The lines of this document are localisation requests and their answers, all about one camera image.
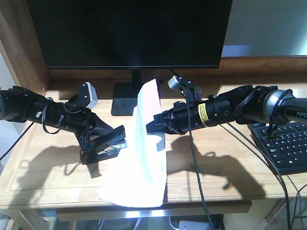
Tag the white paper sheet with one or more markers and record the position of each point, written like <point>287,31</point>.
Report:
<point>137,178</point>

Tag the black computer monitor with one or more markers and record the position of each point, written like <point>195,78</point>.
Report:
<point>130,34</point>

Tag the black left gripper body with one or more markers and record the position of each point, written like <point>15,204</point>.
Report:
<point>84,124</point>

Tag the black orange stapler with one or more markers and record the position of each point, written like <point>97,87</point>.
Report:
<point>100,147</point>

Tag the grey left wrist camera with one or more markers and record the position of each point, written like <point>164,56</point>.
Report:
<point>86,97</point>

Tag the white power strip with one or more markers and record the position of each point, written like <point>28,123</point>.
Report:
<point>193,225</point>

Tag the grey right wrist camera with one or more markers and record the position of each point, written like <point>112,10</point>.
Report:
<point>178,83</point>

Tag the wooden desk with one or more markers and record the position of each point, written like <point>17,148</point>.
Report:
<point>44,170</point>

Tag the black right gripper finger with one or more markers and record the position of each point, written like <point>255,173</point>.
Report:
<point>159,124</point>

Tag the black keyboard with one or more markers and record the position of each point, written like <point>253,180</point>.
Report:
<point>286,148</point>

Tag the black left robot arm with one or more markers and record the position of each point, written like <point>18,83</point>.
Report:
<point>19,105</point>

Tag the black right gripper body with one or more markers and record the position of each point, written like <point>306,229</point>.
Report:
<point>185,116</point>

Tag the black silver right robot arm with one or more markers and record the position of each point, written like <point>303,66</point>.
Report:
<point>243,105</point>

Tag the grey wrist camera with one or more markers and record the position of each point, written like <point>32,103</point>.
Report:
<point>86,97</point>
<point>178,83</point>

